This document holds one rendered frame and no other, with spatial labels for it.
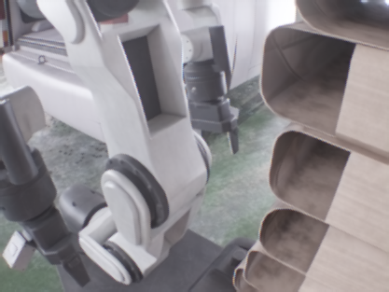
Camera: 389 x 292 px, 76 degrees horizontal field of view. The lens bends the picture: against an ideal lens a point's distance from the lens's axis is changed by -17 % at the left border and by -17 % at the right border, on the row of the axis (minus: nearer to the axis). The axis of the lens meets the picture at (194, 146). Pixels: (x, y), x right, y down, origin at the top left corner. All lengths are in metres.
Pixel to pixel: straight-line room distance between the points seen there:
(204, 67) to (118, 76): 0.27
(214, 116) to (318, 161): 0.48
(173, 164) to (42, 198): 0.21
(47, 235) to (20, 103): 0.18
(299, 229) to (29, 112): 0.32
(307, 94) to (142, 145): 0.31
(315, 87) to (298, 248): 0.10
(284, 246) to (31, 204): 0.31
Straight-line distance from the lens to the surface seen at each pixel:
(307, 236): 0.20
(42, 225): 0.41
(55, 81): 1.41
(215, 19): 0.65
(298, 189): 0.16
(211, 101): 0.65
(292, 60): 0.17
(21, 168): 0.35
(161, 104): 0.51
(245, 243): 0.95
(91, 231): 0.84
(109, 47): 0.39
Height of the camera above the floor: 0.95
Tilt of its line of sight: 34 degrees down
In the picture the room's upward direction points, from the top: 1 degrees counter-clockwise
